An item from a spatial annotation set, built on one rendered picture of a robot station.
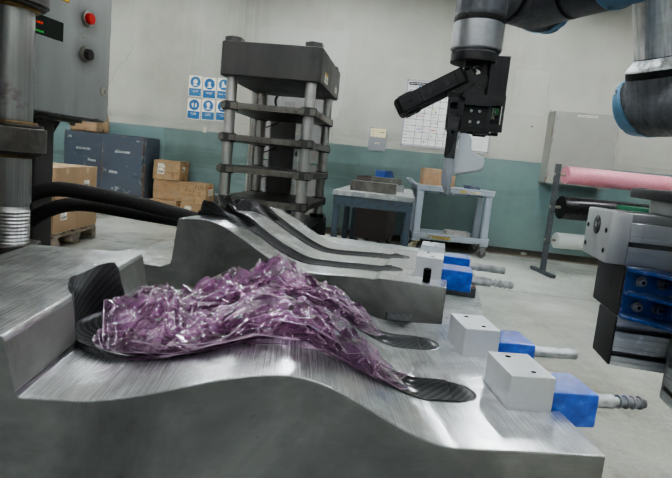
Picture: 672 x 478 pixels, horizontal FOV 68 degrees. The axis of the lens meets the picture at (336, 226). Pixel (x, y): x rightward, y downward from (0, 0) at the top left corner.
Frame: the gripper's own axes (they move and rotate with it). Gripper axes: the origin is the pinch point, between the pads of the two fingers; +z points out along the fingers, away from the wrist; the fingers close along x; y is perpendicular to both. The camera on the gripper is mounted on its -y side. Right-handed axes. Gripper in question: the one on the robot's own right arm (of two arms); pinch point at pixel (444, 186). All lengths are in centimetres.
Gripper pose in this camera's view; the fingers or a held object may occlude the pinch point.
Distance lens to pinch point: 80.2
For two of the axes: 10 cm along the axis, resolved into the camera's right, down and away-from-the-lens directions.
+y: 9.7, 1.3, -2.1
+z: -1.0, 9.9, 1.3
